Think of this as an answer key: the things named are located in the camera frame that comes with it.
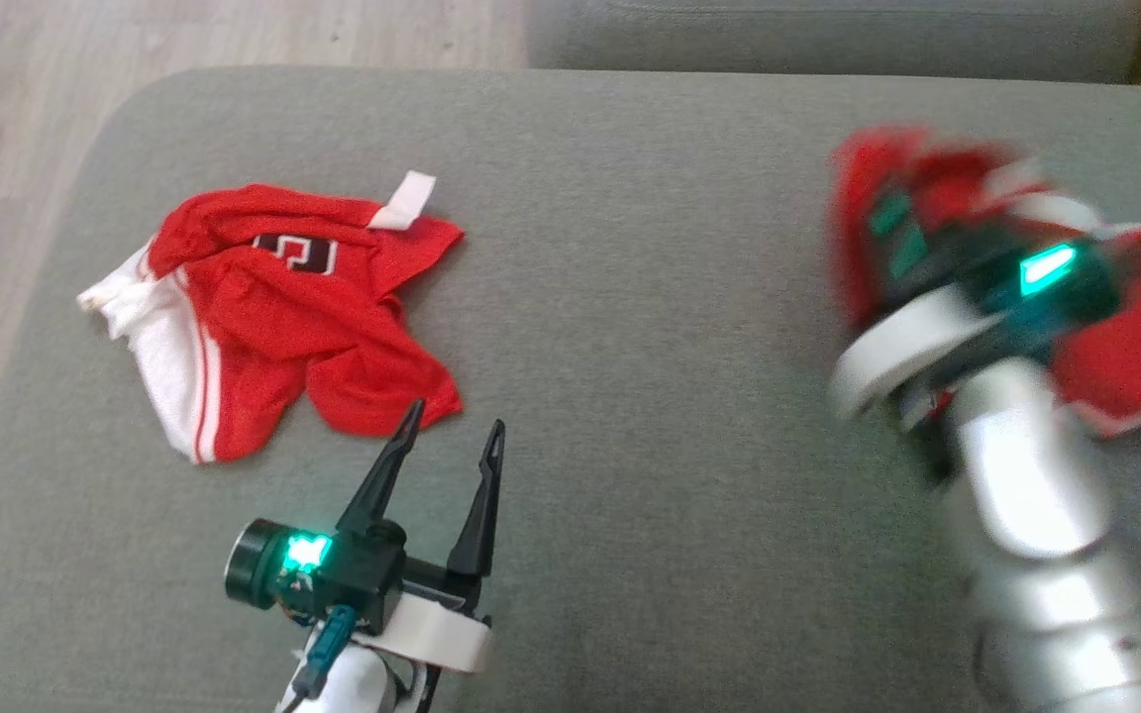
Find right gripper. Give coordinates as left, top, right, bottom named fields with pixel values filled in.
left=831, top=183, right=1005, bottom=417

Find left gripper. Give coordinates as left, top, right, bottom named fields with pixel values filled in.
left=338, top=399, right=507, bottom=676

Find red Bulls basketball jersey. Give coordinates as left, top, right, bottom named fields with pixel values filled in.
left=77, top=170, right=466, bottom=466

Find red shorts with white trim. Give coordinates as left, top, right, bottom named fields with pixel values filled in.
left=828, top=124, right=1141, bottom=439

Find small grey sofa seat cushion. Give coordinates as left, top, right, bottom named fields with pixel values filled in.
left=526, top=0, right=1141, bottom=85

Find large grey sofa seat cushion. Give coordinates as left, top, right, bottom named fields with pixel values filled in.
left=0, top=64, right=1141, bottom=713

